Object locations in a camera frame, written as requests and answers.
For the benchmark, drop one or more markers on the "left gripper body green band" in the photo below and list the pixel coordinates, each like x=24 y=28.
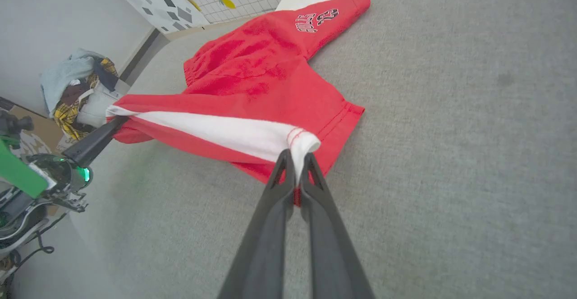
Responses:
x=49 y=177

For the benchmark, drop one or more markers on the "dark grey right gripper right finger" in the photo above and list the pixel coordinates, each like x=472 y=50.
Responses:
x=331 y=249

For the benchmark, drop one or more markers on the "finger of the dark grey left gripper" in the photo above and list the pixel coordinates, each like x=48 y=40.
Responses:
x=92 y=142

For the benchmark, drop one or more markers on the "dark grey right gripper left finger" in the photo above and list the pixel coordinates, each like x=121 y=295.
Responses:
x=263 y=249

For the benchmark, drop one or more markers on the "red shorts with white stripe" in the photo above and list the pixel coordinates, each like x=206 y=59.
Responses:
x=252 y=78

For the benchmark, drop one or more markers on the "pile of clothes in basket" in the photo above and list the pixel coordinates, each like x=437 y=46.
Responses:
x=72 y=114

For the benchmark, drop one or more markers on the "white grey garment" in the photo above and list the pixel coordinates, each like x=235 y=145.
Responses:
x=97 y=105

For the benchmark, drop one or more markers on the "brown cardboard box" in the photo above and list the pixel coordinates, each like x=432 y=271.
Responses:
x=47 y=132

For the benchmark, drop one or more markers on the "dark brown garment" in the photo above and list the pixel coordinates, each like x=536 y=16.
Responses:
x=74 y=94

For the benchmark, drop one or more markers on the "light blue garment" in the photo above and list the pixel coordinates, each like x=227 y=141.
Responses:
x=63 y=75

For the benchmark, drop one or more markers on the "light wooden base board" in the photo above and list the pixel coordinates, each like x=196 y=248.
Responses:
x=185 y=32

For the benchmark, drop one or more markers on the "grey fabric sofa seat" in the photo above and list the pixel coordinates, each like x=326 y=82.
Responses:
x=451 y=154

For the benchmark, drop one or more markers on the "black knobbed mount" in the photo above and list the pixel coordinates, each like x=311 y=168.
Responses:
x=13 y=125

